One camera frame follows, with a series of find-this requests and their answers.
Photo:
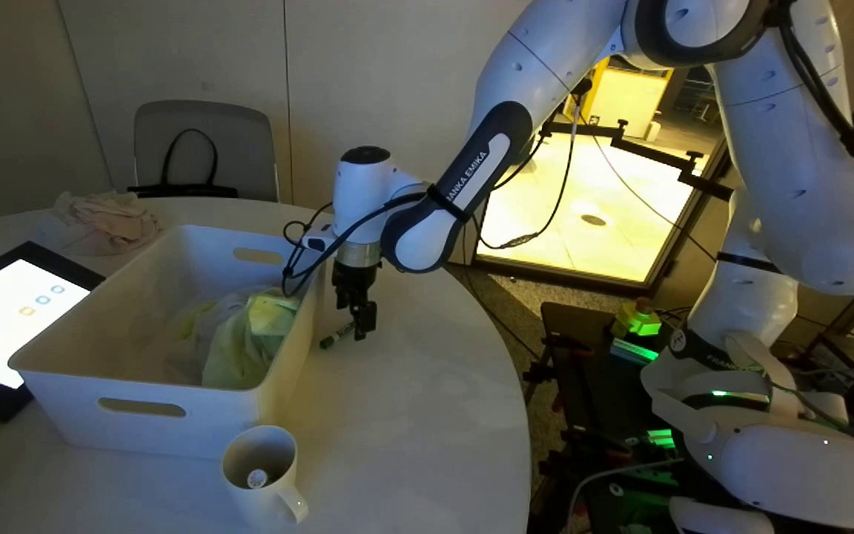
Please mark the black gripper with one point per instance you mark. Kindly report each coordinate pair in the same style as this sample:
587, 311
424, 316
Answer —
353, 282

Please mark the green capped marker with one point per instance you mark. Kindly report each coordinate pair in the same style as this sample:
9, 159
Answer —
331, 343

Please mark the light green cloth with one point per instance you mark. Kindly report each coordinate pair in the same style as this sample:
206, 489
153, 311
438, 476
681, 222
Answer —
249, 343

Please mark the black dry erase marker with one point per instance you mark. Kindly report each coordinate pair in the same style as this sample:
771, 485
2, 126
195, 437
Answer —
255, 479

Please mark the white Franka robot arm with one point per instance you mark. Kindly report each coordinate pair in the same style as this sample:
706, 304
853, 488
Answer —
823, 150

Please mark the white plastic storage box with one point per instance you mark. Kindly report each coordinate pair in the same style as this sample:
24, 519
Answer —
71, 405

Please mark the white ceramic mug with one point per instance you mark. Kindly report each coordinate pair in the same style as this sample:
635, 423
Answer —
275, 500

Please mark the grey office chair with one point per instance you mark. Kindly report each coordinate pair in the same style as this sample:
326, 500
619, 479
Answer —
239, 136

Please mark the pink crumpled cloth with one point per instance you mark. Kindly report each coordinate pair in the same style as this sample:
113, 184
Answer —
116, 218

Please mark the black tablet with lit screen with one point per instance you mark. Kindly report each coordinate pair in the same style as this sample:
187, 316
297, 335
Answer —
2, 305

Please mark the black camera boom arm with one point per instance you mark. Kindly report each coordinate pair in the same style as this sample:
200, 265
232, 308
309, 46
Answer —
659, 156

